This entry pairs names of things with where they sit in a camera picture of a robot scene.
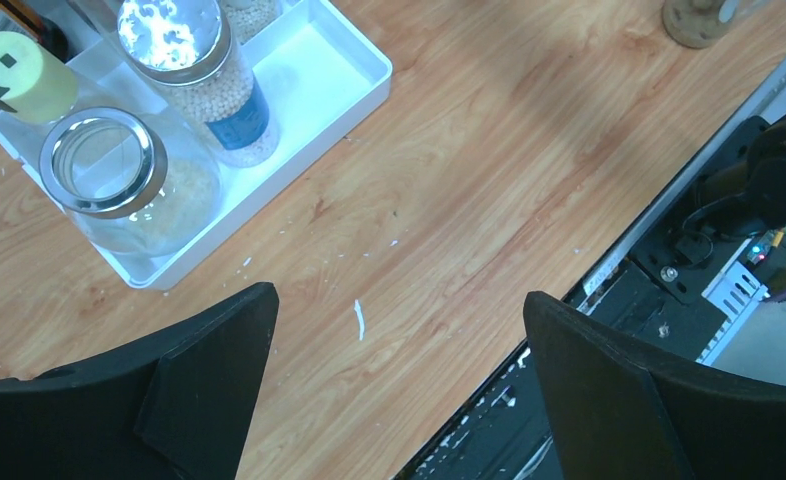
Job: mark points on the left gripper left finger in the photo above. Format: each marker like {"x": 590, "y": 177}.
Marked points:
{"x": 175, "y": 404}

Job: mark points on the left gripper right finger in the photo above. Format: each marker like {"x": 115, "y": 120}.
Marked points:
{"x": 621, "y": 408}

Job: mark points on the round glass jar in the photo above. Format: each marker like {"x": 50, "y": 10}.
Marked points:
{"x": 136, "y": 185}

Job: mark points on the yellow lid spice bottle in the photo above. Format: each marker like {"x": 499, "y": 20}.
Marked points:
{"x": 37, "y": 89}

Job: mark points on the silver lid peppercorn bottle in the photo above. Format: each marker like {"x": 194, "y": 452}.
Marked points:
{"x": 189, "y": 51}

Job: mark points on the white divided tray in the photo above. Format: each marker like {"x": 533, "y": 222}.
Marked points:
{"x": 321, "y": 77}

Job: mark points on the black cap grinder bottle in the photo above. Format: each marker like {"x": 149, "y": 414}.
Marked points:
{"x": 698, "y": 24}

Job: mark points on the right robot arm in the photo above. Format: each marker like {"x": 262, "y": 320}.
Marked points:
{"x": 745, "y": 199}

